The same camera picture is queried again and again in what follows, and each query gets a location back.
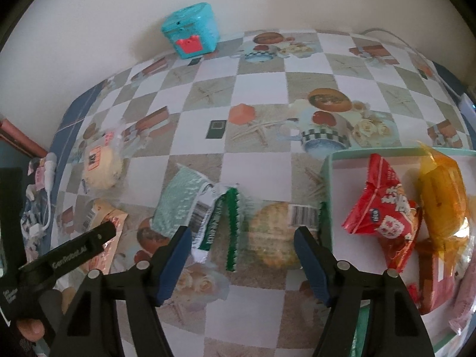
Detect red glossy snack bag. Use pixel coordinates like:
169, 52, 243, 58
342, 153, 423, 274

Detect clear cookie packet green edge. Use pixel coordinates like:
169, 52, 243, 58
214, 186, 322, 272

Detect blue white wrappers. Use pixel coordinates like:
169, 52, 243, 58
21, 186, 51, 247

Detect yellow snack packet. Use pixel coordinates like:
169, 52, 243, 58
414, 142, 469, 254

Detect round bread in clear packet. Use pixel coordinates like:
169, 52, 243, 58
79, 130, 126, 192

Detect pink snack packet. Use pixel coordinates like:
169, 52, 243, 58
448, 268, 476, 334

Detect white tray teal rim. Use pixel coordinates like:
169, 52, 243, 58
319, 147, 476, 356

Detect checkered printed tablecloth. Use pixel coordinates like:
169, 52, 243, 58
26, 28, 476, 357

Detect light green snack packet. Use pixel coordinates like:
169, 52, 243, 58
151, 164, 228, 261

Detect teal tin box red label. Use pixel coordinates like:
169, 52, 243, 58
161, 2, 220, 60

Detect pink wooden edge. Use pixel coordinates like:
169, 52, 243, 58
0, 118, 48, 159

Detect small pink packet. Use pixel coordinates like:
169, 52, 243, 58
33, 165, 47, 190

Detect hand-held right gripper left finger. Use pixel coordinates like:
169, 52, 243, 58
48, 225, 192, 357

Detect small dark square card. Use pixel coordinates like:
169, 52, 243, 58
206, 120, 227, 139

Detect person's left hand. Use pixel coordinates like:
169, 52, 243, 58
16, 319, 48, 343

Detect white charger with cable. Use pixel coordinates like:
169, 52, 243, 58
35, 152, 59, 232

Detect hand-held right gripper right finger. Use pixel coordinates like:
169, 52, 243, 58
293, 226, 436, 357

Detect red snack packet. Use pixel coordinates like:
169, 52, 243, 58
407, 238, 466, 315

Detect peach orange snack packet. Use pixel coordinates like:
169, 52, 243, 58
72, 198, 129, 280

